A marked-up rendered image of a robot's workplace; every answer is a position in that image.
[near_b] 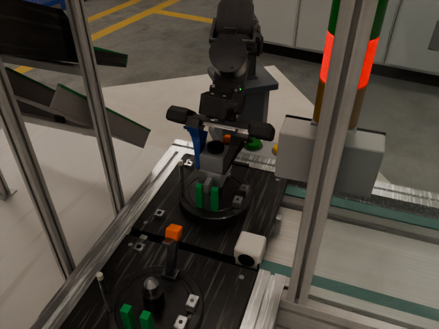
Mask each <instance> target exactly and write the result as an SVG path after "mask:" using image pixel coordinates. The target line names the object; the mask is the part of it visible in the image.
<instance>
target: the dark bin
mask: <svg viewBox="0 0 439 329"><path fill-rule="evenodd" d="M93 49H94V53H95V59H96V63H97V65H105V66H112V67H125V68H126V66H127V60H128V55H127V54H123V53H119V52H115V51H112V50H107V49H104V48H99V47H96V46H93ZM0 55H8V56H15V57H28V58H34V59H47V60H54V61H66V62H73V63H79V62H78V57H77V53H76V48H75V45H74V40H73V34H72V31H71V26H70V23H69V18H68V17H67V15H66V14H65V13H64V12H63V11H62V10H61V9H58V8H53V7H48V6H45V5H40V4H37V3H32V2H29V1H24V0H0Z"/></svg>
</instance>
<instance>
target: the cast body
mask: <svg viewBox="0 0 439 329"><path fill-rule="evenodd" d="M228 149H229V146H227V145H224V143H223V142H221V141H219V140H213V141H211V142H208V143H207V144H206V145H205V147H204V149H203V150H202V152H201V154H200V155H199V161H200V169H199V183H201V184H203V192H204V193H209V192H210V190H211V188H212V186H213V187H219V188H222V186H223V184H224V182H225V180H226V178H227V176H228V174H229V172H230V170H231V168H232V165H231V166H230V168H229V169H228V171H227V173H226V175H222V170H223V165H224V162H225V158H226V155H227V152H228Z"/></svg>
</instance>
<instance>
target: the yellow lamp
mask: <svg viewBox="0 0 439 329"><path fill-rule="evenodd" d="M325 84H326V83H325V82H324V81H323V80H322V79H321V78H320V77H319V84H318V88H317V95H316V102H315V106H314V114H313V118H314V120H315V121H316V122H317V123H319V116H320V112H321V105H322V101H323V94H324V91H325Z"/></svg>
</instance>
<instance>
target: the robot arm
mask: <svg viewBox="0 0 439 329"><path fill-rule="evenodd" d="M209 44H210V45H211V47H210V49H209V58H210V61H211V63H212V65H213V67H214V69H215V73H214V79H213V82H212V85H210V89H209V91H207V92H204V93H201V99H200V105H199V114H197V113H196V112H194V111H192V110H190V109H188V108H184V107H180V106H173V105H172V106H170V107H169V109H168V110H167V114H166V119H167V120H169V121H173V122H175V123H180V124H184V125H185V126H184V129H187V131H188V132H189V133H190V135H191V139H192V142H193V148H194V154H195V164H196V169H200V161H199V155H200V154H201V152H202V150H203V149H204V147H205V145H206V138H207V134H208V131H204V127H205V126H209V127H215V128H219V129H225V130H229V131H235V136H233V135H231V138H230V144H229V149H228V152H227V155H226V158H225V162H224V165H223V170H222V175H226V173H227V171H228V169H229V168H230V166H231V165H232V163H233V161H234V160H235V159H236V156H237V155H238V154H239V153H240V151H241V150H242V149H243V147H244V146H245V145H246V144H249V143H253V140H252V138H253V137H255V138H256V139H260V140H266V141H269V142H271V141H273V140H274V135H275V128H274V127H273V126H272V125H271V124H270V123H265V122H261V121H254V120H252V121H250V122H249V124H248V123H242V122H238V121H239V115H241V113H243V112H244V107H245V103H246V94H245V93H244V89H245V85H246V80H254V79H258V76H257V75H256V74H255V69H256V57H257V56H258V57H259V55H260V54H262V53H263V36H262V35H261V26H260V25H259V21H258V19H257V17H256V16H255V14H254V5H253V0H221V1H220V2H219V3H218V9H217V16H216V18H215V17H214V18H213V21H212V27H211V31H210V37H209ZM200 114H201V115H200ZM211 119H218V121H212V120H211ZM225 121H230V122H232V124H228V123H225Z"/></svg>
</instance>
